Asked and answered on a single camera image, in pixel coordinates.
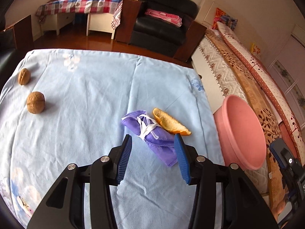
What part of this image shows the walnut far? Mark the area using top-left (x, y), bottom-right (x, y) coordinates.
top-left (18, 68), bottom-right (31, 85)

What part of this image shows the orange peel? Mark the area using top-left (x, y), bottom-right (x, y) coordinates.
top-left (152, 108), bottom-right (192, 136)

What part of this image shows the colourful pillow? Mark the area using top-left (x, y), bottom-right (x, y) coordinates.
top-left (212, 8), bottom-right (238, 31)

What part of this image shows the walnut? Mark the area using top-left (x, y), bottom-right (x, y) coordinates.
top-left (26, 92), bottom-right (45, 114)
top-left (18, 68), bottom-right (31, 85)

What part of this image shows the pink folded blanket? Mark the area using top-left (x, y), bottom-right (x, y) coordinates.
top-left (145, 9), bottom-right (182, 27)

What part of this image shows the bed with patterned cover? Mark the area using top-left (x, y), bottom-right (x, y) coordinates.
top-left (190, 0), bottom-right (305, 220)

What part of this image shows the checkered table cloth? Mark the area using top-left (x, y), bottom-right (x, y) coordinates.
top-left (36, 0), bottom-right (123, 30)

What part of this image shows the white wardrobe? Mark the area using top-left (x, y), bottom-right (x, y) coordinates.
top-left (267, 24), bottom-right (304, 120)

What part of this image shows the person's right hand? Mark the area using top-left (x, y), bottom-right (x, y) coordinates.
top-left (271, 200), bottom-right (286, 221)

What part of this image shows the rolled white red quilt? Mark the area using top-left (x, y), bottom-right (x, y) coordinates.
top-left (217, 22), bottom-right (304, 165)

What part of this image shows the white desk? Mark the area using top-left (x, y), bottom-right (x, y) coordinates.
top-left (40, 12), bottom-right (115, 40)

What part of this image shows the pink plastic bin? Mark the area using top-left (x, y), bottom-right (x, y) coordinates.
top-left (213, 95), bottom-right (267, 171)

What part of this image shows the light blue table cloth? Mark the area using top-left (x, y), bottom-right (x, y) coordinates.
top-left (1, 49), bottom-right (224, 226)

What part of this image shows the yellow small cushion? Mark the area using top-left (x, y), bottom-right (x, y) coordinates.
top-left (250, 42), bottom-right (261, 58)

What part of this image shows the walnut near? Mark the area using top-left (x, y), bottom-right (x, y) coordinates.
top-left (26, 92), bottom-right (45, 114)

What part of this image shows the black leather armchair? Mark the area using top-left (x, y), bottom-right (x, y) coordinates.
top-left (115, 0), bottom-right (206, 62)

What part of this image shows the black leather sofa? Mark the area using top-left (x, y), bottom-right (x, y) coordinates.
top-left (0, 15), bottom-right (34, 90)

